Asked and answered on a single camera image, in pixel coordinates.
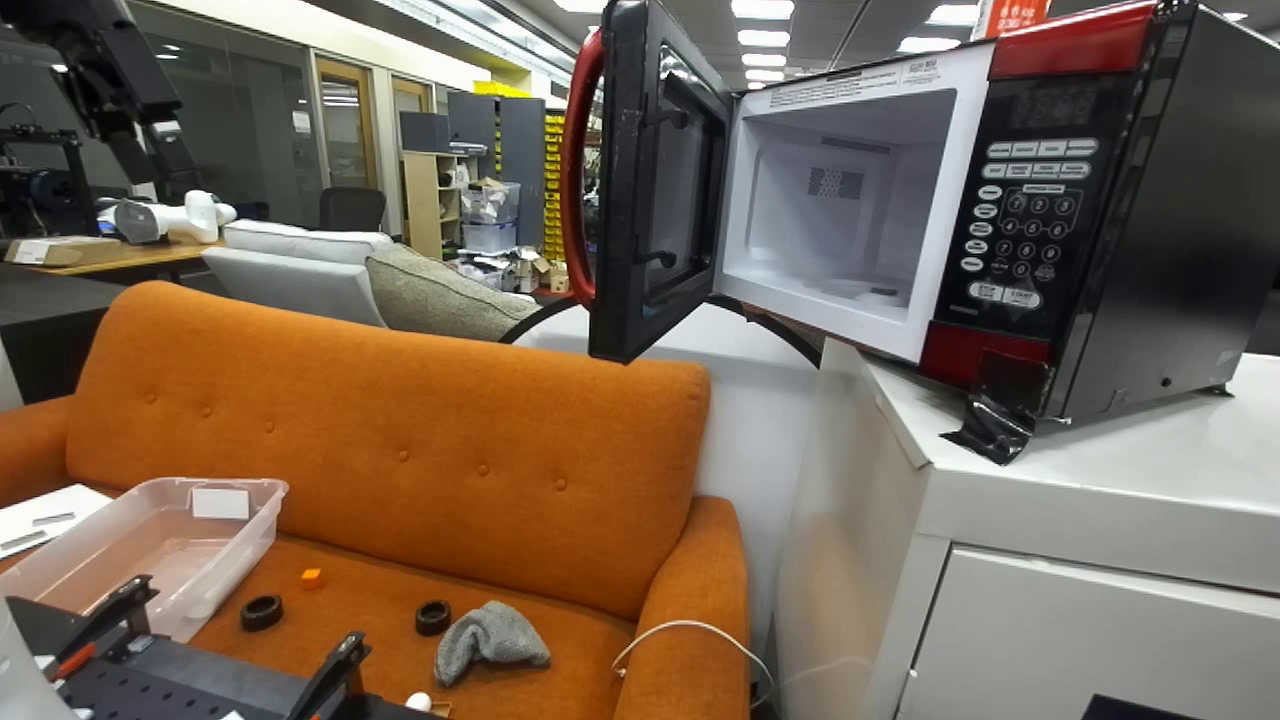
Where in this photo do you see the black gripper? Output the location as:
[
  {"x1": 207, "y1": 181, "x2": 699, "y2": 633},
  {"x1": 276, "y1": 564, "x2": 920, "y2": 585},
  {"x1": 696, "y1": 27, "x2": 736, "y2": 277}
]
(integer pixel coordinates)
[{"x1": 32, "y1": 0, "x2": 198, "y2": 206}]

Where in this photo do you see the red bottle white print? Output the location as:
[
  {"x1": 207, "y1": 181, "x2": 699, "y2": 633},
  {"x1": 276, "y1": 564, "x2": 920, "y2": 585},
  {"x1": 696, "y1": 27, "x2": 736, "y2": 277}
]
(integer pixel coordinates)
[{"x1": 977, "y1": 0, "x2": 1055, "y2": 40}]

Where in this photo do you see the orange fabric couch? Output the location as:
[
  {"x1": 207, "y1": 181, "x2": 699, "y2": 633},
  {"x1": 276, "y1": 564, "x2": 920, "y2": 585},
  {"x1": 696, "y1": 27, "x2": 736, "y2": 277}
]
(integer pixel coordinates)
[{"x1": 0, "y1": 277, "x2": 757, "y2": 720}]

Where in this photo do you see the clear plastic box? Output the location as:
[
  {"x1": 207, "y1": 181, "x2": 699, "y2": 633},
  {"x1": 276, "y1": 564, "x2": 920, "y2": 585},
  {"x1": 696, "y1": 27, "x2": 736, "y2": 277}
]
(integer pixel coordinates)
[{"x1": 0, "y1": 472, "x2": 290, "y2": 647}]

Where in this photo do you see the red black microwave oven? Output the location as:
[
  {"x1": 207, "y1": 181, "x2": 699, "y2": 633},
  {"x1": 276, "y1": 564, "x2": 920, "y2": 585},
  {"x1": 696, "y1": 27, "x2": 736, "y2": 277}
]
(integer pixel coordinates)
[{"x1": 554, "y1": 0, "x2": 1280, "y2": 468}]

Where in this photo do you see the white device on desk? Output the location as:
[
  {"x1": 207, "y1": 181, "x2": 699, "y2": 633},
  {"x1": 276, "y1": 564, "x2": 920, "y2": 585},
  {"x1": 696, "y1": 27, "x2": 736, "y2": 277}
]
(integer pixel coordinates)
[{"x1": 90, "y1": 186, "x2": 241, "y2": 249}]

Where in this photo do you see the wooden desk with papers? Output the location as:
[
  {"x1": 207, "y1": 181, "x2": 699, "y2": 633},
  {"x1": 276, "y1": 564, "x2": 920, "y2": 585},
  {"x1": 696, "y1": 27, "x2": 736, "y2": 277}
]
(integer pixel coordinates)
[{"x1": 0, "y1": 237, "x2": 215, "y2": 282}]

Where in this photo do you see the black equipment rack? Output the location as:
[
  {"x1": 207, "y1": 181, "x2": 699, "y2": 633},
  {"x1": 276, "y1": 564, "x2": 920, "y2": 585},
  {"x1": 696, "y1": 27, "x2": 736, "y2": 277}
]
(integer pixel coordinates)
[{"x1": 0, "y1": 122, "x2": 100, "y2": 240}]

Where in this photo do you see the white sofa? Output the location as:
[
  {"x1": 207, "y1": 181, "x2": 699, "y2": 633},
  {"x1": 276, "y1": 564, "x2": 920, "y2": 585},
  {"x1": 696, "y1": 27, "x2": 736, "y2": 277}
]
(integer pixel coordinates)
[{"x1": 195, "y1": 215, "x2": 396, "y2": 332}]

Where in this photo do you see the wooden framed door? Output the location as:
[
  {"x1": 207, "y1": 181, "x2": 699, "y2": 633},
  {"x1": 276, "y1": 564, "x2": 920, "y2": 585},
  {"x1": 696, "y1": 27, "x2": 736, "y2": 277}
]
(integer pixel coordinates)
[{"x1": 315, "y1": 55, "x2": 379, "y2": 191}]

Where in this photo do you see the black office chair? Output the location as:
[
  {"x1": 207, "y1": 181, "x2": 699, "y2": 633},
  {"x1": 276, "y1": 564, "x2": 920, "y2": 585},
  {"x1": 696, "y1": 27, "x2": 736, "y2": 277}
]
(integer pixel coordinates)
[{"x1": 315, "y1": 182, "x2": 393, "y2": 237}]

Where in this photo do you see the wooden shelf unit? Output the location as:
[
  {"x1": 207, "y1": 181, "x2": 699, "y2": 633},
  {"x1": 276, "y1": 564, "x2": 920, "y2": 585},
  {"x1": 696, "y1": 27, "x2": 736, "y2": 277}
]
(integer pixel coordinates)
[{"x1": 396, "y1": 146, "x2": 471, "y2": 258}]

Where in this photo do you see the grey fabric cushion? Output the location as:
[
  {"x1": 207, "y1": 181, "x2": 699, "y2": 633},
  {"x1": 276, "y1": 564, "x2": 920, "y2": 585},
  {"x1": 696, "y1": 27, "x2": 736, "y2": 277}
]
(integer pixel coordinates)
[{"x1": 358, "y1": 240, "x2": 543, "y2": 343}]

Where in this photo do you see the dark grey cabinet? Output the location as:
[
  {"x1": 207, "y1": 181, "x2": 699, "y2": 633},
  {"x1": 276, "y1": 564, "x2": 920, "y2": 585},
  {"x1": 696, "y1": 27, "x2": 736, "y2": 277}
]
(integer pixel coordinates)
[{"x1": 444, "y1": 89, "x2": 553, "y2": 251}]

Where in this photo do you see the white paper sheet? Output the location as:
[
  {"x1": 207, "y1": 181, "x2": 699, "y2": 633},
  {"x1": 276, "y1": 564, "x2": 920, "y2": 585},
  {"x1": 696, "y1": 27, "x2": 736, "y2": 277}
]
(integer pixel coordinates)
[{"x1": 0, "y1": 479, "x2": 116, "y2": 564}]

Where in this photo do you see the yellow black striped pillar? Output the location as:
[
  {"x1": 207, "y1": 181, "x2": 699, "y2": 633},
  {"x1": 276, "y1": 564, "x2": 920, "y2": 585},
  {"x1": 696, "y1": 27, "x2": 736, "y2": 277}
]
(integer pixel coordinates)
[{"x1": 534, "y1": 108, "x2": 573, "y2": 262}]

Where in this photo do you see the black clamp lever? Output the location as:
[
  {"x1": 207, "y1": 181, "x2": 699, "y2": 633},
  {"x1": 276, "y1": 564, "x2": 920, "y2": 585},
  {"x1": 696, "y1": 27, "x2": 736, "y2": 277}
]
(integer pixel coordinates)
[{"x1": 282, "y1": 628, "x2": 374, "y2": 720}]

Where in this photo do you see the grey cloth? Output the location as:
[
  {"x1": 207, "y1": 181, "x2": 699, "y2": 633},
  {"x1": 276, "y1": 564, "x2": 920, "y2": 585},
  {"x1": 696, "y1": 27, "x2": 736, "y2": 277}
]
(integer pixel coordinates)
[{"x1": 433, "y1": 594, "x2": 554, "y2": 690}]

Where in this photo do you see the white cabinet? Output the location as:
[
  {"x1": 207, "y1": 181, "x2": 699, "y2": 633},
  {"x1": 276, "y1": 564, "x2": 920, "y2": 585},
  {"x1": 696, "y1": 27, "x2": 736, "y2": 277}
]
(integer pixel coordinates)
[{"x1": 771, "y1": 337, "x2": 1280, "y2": 720}]

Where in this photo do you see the black clamp with red handle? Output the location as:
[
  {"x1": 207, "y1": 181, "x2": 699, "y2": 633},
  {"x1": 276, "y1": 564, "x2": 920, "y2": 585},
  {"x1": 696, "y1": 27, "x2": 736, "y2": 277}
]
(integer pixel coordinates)
[{"x1": 45, "y1": 572, "x2": 161, "y2": 674}]

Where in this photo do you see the black perforated mount plate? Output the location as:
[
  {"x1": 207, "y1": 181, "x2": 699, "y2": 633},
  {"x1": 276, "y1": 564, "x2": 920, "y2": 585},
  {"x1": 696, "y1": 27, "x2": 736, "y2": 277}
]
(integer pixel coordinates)
[{"x1": 0, "y1": 590, "x2": 444, "y2": 720}]

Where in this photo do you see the thin white cable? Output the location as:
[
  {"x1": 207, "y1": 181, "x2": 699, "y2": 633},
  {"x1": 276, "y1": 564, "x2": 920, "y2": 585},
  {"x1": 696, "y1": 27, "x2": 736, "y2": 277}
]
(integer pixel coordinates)
[{"x1": 606, "y1": 617, "x2": 779, "y2": 713}]

